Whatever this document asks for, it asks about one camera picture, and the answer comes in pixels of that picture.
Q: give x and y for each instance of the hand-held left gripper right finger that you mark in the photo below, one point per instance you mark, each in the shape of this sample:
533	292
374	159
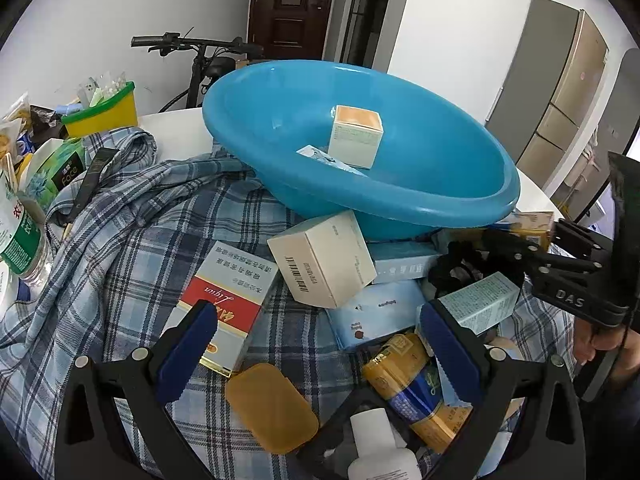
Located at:
450	350

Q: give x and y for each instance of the black slim box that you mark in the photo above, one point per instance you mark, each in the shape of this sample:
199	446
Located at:
95	175

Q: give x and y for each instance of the dark brown door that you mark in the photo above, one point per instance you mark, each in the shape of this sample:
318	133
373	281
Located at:
290	10

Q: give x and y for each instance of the person's right hand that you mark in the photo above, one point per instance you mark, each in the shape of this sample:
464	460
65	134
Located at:
585	345

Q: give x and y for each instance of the blue plastic basin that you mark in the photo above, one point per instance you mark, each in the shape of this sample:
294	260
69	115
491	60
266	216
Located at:
425	175

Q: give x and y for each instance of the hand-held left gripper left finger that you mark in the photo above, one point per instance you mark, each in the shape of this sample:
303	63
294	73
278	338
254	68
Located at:
190	345

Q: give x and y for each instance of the snack bag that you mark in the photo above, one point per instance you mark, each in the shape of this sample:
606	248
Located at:
12	125

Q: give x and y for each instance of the gold and grey refrigerator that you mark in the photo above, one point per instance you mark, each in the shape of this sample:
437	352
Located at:
565	90

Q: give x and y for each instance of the bunch of small sachets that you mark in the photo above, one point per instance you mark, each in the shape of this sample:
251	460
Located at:
100	87

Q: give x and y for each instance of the red and white cigarette box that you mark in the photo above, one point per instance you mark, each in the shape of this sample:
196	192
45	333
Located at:
225	310

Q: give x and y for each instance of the black framed sliding door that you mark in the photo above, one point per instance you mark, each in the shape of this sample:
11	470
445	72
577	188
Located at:
360	10

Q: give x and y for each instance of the white plastic bottle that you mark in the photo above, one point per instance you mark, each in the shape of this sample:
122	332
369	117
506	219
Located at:
380	455

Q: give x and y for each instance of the light blue mask packet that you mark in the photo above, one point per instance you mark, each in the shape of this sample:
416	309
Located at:
375	310

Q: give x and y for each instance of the yellow container with green lid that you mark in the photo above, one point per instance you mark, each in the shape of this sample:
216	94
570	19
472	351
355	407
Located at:
105	117

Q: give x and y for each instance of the gold box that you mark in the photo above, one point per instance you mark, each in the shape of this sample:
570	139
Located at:
530	222

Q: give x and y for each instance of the orange soap bar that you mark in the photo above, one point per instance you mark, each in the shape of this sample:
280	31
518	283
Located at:
270	407

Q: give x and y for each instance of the white cardboard box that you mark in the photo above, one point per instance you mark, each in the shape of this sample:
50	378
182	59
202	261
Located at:
325	260

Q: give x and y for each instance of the light blue box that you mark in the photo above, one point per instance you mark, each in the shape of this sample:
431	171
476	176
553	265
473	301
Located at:
405	265

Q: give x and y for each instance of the pale teal tall box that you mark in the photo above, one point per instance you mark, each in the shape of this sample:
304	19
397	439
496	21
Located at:
480	300

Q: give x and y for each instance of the black electric scooter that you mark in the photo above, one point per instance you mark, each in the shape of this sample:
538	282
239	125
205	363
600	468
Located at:
200	67

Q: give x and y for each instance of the cream cube box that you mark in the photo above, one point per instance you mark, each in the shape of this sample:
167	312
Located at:
355	145

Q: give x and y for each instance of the blue plaid shirt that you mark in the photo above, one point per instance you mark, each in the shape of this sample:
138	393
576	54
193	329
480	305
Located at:
125	285

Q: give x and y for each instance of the green tissue pack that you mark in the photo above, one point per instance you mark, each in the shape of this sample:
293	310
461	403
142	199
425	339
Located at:
55	170

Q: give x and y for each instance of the gold and blue cigarette pack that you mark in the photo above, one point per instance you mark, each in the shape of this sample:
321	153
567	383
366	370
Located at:
410	390

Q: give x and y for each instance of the clear water bottle green label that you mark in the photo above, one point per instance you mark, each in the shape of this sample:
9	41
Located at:
20	245

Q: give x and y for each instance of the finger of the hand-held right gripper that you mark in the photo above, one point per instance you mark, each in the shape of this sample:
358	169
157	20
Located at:
515	241
550	262

